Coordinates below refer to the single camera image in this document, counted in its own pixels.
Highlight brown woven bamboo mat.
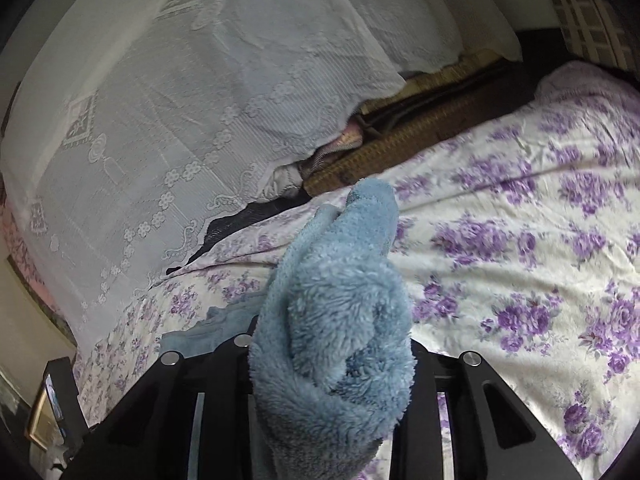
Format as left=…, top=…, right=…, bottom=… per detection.
left=303, top=50, right=535, bottom=196

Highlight black cloth under lace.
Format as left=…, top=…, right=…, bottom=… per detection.
left=165, top=191, right=311, bottom=278

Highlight purple floral bed sheet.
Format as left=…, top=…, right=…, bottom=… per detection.
left=71, top=58, right=640, bottom=480

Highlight light blue fleece garment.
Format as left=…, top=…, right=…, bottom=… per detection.
left=160, top=178, right=414, bottom=479

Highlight pink folded cloth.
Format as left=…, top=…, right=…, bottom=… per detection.
left=312, top=122, right=363, bottom=164

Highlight plaid curtain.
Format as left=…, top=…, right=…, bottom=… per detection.
left=551, top=0, right=639, bottom=76

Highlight white lace cover cloth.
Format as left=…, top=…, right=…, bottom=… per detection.
left=0, top=0, right=407, bottom=356

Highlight black device on stand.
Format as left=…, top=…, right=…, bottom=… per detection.
left=26, top=356, right=89, bottom=463

